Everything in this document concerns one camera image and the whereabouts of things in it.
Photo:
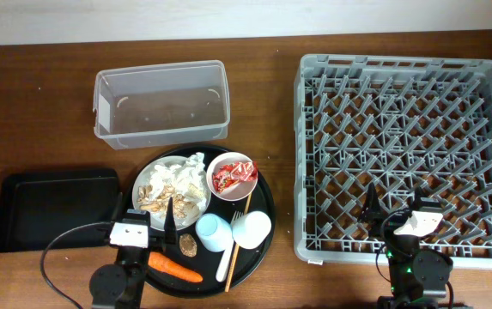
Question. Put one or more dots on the pink bowl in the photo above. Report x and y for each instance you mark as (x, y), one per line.
(236, 192)

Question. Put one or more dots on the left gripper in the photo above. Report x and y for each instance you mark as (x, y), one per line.
(169, 232)

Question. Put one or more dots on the black rectangular tray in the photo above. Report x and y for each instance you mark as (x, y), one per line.
(37, 207)

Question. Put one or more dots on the wooden chopstick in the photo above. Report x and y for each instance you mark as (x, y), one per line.
(236, 250)

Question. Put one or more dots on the red snack wrapper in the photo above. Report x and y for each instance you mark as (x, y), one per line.
(233, 174)

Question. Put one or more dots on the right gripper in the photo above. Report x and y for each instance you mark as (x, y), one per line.
(371, 212)

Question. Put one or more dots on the brown walnut shell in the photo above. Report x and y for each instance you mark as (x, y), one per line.
(188, 245)

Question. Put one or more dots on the white cup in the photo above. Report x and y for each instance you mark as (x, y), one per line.
(251, 229)

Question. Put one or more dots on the orange carrot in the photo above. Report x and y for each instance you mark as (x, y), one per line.
(159, 262)

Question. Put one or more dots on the light blue cup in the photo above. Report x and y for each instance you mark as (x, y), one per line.
(214, 232)

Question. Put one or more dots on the grey dishwasher rack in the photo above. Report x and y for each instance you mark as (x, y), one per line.
(396, 124)

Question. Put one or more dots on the white tissue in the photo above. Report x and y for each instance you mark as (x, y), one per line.
(186, 178)

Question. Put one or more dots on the peanut shell scraps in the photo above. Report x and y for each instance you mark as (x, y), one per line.
(183, 206)

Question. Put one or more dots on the white plastic fork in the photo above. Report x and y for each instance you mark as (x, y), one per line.
(222, 270)

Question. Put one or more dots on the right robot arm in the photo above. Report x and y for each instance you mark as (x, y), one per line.
(419, 278)

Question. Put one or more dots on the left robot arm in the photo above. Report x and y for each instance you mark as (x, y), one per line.
(120, 284)

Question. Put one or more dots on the grey plate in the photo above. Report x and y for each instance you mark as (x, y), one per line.
(156, 222)

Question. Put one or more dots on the clear plastic bin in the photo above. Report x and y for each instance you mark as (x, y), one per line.
(162, 104)

